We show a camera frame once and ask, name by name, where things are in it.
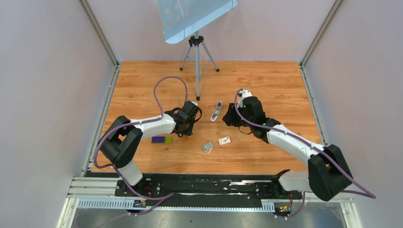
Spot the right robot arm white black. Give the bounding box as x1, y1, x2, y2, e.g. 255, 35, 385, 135
222, 91, 354, 201

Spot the purple green toy brick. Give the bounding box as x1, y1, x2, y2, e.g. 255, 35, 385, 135
151, 136, 173, 144

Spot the grey tripod stand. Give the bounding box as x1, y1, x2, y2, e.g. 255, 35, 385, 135
179, 30, 220, 101

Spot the white slotted cable duct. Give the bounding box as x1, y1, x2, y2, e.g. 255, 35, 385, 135
77, 198, 275, 213

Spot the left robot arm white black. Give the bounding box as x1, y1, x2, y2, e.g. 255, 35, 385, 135
97, 101, 202, 196

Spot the white staple box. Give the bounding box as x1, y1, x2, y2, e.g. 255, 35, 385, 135
218, 136, 231, 146

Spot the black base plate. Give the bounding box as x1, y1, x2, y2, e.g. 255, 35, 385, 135
115, 173, 302, 207

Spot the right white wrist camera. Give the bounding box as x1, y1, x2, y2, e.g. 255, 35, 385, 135
237, 89, 252, 108

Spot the light blue perforated board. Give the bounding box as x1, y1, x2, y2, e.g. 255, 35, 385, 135
157, 0, 238, 44

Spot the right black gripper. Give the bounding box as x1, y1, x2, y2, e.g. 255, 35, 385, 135
222, 103, 254, 128

